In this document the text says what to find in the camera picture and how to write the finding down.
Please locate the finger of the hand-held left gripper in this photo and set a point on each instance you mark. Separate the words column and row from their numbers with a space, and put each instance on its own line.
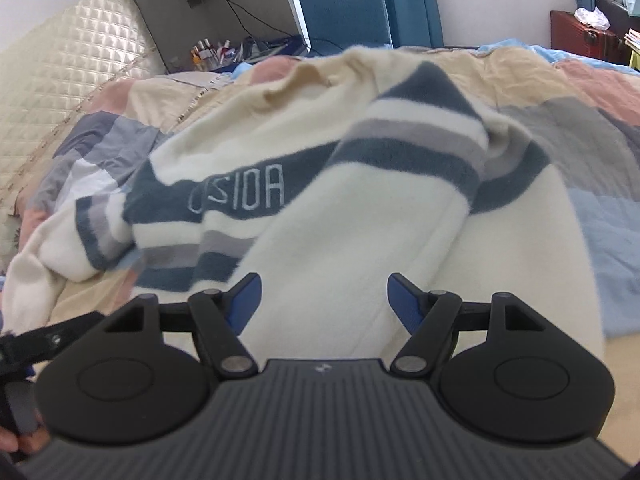
column 70, row 332

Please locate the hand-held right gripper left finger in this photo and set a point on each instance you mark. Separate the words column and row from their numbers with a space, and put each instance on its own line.
column 248, row 296

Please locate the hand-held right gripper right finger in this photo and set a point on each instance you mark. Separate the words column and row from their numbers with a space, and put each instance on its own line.
column 401, row 296

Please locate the cream sweater with blue stripes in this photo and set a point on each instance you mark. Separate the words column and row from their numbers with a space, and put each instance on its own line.
column 380, row 220

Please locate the person's left hand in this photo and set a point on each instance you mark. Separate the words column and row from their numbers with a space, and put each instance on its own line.
column 25, row 445

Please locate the pastel patchwork quilt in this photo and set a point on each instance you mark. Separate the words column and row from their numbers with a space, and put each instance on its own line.
column 595, row 170

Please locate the group of small cosmetic bottles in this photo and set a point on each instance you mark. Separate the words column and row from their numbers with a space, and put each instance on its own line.
column 225, row 52

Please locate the cream quilted headboard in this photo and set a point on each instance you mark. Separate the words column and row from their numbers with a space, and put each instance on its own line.
column 60, row 60

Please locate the blue upholstered panel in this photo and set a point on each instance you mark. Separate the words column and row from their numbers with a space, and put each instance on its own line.
column 340, row 5

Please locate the dark red cabinet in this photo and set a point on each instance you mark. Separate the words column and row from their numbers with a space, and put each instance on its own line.
column 575, row 40

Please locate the white plastic bag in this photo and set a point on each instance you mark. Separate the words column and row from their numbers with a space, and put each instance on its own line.
column 592, row 17

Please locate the stack of books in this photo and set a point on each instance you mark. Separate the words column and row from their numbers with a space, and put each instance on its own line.
column 633, row 47

